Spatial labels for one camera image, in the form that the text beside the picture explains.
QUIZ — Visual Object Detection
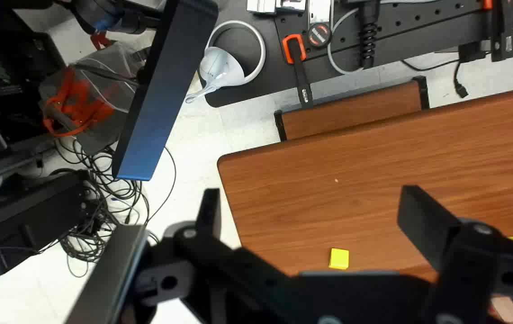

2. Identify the grey coiled cable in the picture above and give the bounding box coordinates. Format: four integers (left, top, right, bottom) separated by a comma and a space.
197, 19, 268, 102

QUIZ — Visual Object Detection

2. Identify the yellow cube block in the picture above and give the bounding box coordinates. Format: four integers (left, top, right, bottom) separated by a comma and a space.
327, 247, 352, 273

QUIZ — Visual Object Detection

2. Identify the black equipment box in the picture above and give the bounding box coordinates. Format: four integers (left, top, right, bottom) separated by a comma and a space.
0, 170, 91, 276

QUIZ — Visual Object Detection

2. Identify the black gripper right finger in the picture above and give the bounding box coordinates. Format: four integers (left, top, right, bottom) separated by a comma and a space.
395, 184, 513, 324

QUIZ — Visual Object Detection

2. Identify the low wooden side table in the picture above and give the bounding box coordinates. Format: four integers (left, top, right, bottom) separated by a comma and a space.
273, 76, 431, 145

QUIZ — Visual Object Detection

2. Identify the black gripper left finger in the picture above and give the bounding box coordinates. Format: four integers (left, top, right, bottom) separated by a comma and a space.
172, 188, 296, 303

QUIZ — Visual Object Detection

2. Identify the black cable with plug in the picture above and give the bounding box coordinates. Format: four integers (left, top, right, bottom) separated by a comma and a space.
399, 55, 471, 102

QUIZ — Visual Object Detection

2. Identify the black ribbed cable sleeve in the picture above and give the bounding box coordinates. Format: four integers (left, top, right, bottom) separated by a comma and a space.
358, 3, 377, 69

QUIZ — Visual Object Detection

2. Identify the orange crumpled bag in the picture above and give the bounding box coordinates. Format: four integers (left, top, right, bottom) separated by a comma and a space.
37, 44, 143, 159

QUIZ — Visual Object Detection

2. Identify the black bracket device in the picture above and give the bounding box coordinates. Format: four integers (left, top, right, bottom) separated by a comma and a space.
487, 0, 513, 64

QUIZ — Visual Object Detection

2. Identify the white control box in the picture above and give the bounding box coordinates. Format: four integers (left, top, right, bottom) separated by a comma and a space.
244, 0, 334, 26

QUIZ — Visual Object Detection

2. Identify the orange handled bar clamp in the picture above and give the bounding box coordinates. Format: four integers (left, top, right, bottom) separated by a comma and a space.
280, 33, 314, 109

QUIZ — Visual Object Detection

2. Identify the blue upright panel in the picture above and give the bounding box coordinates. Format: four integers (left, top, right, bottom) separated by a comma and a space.
111, 0, 219, 184

